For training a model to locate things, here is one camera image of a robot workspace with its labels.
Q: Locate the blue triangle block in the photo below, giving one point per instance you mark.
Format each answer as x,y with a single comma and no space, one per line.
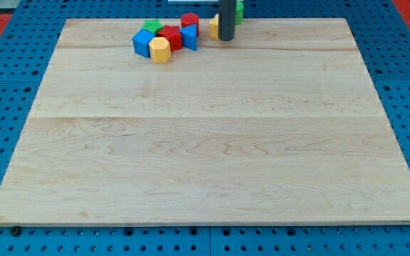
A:
189,37

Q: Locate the red star block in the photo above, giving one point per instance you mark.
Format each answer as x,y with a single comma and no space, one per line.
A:
172,34

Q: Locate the green star block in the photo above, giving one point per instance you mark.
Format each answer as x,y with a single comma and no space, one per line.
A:
152,25

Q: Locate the light wooden board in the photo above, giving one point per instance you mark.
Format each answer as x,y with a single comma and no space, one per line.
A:
281,126

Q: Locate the yellow hexagon block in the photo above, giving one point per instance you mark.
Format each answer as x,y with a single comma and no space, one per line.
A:
159,48

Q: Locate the yellow block behind rod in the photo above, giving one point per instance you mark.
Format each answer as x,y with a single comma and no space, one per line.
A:
214,27

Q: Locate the blue cube block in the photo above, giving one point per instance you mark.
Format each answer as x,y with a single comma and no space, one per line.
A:
141,41

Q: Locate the red cylinder block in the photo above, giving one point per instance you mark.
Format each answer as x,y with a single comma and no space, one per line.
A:
190,19

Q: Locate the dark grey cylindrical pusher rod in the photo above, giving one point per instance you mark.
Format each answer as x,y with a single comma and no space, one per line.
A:
227,17

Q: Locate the green block behind rod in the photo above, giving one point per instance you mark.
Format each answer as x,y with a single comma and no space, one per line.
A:
239,12

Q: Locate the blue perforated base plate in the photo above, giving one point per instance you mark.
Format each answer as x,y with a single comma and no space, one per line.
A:
27,44

